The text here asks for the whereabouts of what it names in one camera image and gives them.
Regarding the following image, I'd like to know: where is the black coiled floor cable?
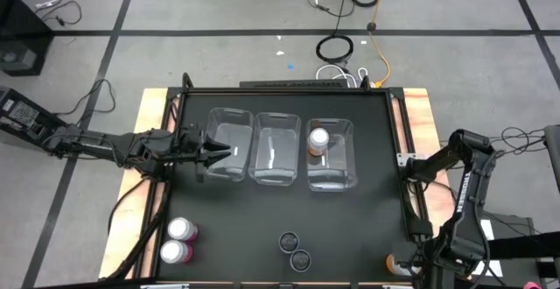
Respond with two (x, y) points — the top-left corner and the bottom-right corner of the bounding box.
(315, 33), (355, 65)

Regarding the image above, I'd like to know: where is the pink bottle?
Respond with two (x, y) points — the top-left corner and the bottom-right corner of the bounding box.
(167, 216), (200, 243)
(159, 239), (194, 265)

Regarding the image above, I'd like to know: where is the black looped computer cable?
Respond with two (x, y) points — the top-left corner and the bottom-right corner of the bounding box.
(51, 77), (117, 117)

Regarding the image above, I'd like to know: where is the black computer box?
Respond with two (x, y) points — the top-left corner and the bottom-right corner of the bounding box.
(0, 86), (74, 154)

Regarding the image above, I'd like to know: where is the dark grey floor case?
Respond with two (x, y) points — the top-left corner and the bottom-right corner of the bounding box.
(480, 208), (537, 289)

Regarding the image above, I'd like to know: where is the blue and white soda can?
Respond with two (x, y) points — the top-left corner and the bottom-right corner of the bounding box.
(289, 248), (313, 273)
(278, 231), (301, 254)

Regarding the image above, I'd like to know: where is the grey post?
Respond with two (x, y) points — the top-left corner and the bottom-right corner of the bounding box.
(543, 124), (560, 194)

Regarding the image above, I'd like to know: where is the white floor cable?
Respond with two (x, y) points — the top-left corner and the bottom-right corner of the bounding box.
(314, 63), (369, 83)

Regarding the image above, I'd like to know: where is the orange floor cable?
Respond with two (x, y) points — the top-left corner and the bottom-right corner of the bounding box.
(368, 0), (393, 87)

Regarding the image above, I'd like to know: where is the black looped cable bundle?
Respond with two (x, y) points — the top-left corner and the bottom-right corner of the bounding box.
(489, 125), (548, 157)

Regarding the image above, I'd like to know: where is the clear plastic bin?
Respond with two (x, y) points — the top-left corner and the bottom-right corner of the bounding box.
(204, 106), (256, 183)
(247, 111), (303, 187)
(304, 117), (359, 193)

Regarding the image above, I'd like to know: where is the wooden table board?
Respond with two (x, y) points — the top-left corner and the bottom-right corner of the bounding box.
(98, 87), (473, 281)

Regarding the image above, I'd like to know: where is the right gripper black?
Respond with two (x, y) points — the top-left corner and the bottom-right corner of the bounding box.
(400, 231), (472, 289)

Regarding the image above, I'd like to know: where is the black cabinet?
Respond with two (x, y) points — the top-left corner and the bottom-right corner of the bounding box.
(0, 0), (54, 78)

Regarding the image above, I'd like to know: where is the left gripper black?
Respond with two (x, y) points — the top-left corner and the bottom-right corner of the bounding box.
(174, 123), (233, 183)

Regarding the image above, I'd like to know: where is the orange and white soda can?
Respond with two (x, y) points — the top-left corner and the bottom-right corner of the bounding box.
(307, 127), (331, 157)
(385, 253), (413, 278)

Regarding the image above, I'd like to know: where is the black metal table frame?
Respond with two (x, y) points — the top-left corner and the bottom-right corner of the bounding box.
(102, 85), (472, 289)

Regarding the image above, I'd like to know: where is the black cable with plug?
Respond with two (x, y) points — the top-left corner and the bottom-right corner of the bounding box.
(39, 0), (84, 27)

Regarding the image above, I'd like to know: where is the black power strip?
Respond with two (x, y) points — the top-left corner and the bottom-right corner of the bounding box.
(238, 79), (350, 90)

